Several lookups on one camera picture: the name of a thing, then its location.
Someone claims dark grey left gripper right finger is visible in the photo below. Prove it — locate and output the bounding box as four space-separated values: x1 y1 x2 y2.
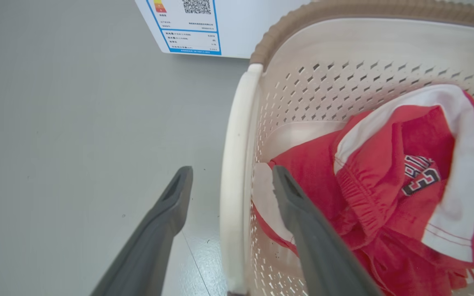
272 165 381 296

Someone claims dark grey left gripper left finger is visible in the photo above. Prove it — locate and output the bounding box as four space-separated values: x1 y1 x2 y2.
91 166 193 296

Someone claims cream perforated plastic laundry basket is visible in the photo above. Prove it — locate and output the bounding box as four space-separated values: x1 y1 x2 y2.
220 0 474 296

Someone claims red and white sports garment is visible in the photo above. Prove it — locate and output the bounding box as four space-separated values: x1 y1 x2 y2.
252 84 474 296

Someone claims blue energy label sticker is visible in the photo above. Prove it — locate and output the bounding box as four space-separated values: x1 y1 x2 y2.
146 0 222 56

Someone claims white washing machine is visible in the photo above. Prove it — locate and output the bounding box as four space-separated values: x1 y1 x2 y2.
134 0 312 59

